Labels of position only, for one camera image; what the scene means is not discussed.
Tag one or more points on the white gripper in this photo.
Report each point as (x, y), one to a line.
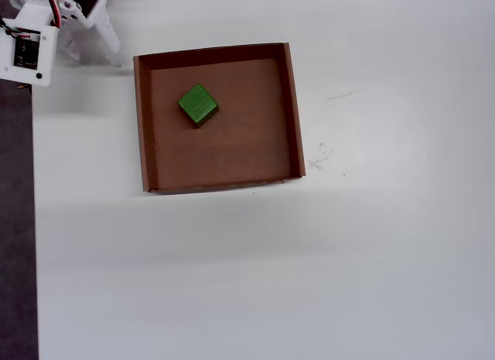
(101, 24)

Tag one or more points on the green cube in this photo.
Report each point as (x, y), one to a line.
(198, 104)

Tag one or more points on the brown cardboard box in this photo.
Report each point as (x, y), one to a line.
(224, 151)

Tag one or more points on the white framed camera module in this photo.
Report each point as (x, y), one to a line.
(27, 54)

